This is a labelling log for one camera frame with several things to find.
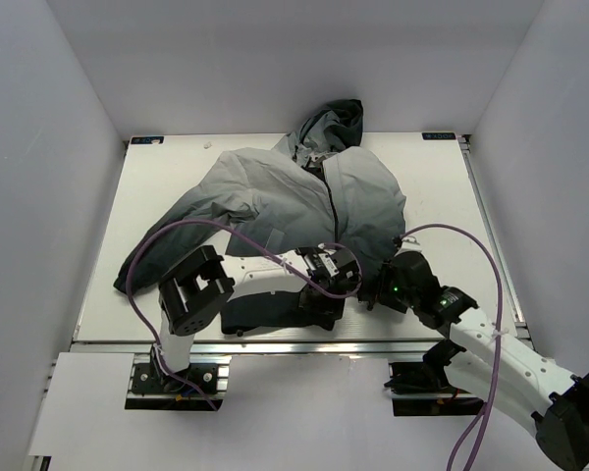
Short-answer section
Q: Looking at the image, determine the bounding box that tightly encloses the grey black gradient jacket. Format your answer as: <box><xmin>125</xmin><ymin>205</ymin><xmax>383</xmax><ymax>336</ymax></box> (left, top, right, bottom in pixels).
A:
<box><xmin>112</xmin><ymin>99</ymin><xmax>407</xmax><ymax>338</ymax></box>

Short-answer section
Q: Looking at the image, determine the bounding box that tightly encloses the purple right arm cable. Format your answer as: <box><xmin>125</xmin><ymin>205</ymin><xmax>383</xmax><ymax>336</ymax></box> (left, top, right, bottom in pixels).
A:
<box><xmin>391</xmin><ymin>224</ymin><xmax>506</xmax><ymax>471</ymax></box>

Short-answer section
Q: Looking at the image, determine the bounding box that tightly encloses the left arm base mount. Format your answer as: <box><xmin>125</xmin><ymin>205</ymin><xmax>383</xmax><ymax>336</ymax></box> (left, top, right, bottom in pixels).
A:
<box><xmin>125</xmin><ymin>351</ymin><xmax>232</xmax><ymax>412</ymax></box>

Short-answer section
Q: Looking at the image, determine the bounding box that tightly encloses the blue corner label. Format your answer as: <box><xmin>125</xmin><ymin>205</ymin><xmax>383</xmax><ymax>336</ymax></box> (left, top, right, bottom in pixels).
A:
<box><xmin>421</xmin><ymin>131</ymin><xmax>456</xmax><ymax>140</ymax></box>
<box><xmin>130</xmin><ymin>135</ymin><xmax>164</xmax><ymax>145</ymax></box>

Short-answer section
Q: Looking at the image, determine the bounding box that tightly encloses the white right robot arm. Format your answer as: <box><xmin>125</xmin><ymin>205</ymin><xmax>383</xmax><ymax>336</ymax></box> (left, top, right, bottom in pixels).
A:
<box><xmin>371</xmin><ymin>250</ymin><xmax>589</xmax><ymax>470</ymax></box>

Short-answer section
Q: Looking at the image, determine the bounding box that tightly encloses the blue left corner label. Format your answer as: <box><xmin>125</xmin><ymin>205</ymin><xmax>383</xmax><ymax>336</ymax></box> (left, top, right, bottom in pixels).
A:
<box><xmin>130</xmin><ymin>135</ymin><xmax>164</xmax><ymax>145</ymax></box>

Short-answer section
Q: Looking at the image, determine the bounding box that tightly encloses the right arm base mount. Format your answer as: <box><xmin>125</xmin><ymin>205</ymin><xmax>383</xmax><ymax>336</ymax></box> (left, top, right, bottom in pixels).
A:
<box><xmin>384</xmin><ymin>340</ymin><xmax>484</xmax><ymax>417</ymax></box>

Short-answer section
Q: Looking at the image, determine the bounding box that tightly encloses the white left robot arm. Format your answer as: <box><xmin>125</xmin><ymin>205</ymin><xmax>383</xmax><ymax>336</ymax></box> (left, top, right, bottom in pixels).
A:
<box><xmin>153</xmin><ymin>244</ymin><xmax>362</xmax><ymax>392</ymax></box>

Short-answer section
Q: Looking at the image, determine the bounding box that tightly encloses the blue right corner label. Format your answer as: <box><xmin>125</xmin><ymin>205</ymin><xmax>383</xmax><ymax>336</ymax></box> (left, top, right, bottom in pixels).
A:
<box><xmin>421</xmin><ymin>131</ymin><xmax>456</xmax><ymax>140</ymax></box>

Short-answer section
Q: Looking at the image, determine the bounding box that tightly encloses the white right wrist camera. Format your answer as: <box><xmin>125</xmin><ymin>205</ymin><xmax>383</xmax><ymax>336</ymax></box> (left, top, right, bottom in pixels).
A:
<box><xmin>393</xmin><ymin>235</ymin><xmax>422</xmax><ymax>255</ymax></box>

